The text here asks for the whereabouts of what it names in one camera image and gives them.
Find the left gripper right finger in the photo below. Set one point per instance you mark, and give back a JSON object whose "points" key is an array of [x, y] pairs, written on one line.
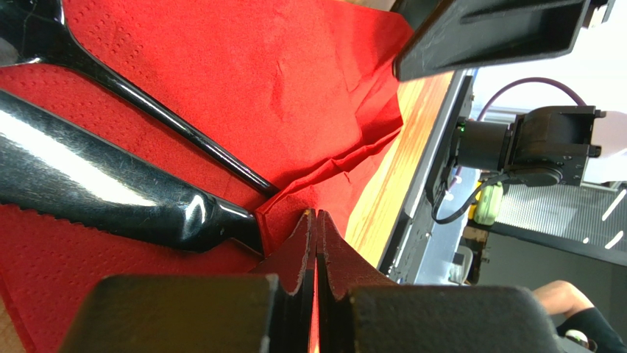
{"points": [[346, 286]]}

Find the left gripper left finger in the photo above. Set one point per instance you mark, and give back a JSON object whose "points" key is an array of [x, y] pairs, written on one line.
{"points": [[291, 271]]}

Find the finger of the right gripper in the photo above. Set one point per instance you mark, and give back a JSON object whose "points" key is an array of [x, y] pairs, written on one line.
{"points": [[464, 34]]}

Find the red paper napkin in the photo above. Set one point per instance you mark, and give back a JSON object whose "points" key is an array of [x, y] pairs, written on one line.
{"points": [[301, 91]]}

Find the black knife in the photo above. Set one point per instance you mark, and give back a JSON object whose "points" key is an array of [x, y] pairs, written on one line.
{"points": [[55, 167]]}

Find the black spoon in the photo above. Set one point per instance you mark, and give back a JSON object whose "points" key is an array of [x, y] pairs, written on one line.
{"points": [[35, 32]]}

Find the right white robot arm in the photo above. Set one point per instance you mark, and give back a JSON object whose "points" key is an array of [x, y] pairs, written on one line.
{"points": [[547, 146]]}

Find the person's forearm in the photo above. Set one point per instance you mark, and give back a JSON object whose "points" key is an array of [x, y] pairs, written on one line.
{"points": [[583, 324]]}

